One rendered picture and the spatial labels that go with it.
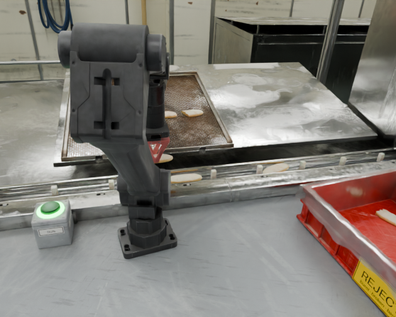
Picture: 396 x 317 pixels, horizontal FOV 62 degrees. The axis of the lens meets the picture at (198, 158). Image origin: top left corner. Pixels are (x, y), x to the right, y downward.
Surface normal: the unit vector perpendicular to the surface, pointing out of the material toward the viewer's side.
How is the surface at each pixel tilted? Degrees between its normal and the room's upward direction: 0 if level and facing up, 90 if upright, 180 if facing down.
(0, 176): 0
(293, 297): 0
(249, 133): 10
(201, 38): 90
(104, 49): 76
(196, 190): 0
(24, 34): 90
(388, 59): 90
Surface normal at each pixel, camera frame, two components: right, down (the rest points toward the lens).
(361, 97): -0.97, 0.09
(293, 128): 0.08, -0.76
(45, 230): 0.24, 0.49
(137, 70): 0.03, 0.08
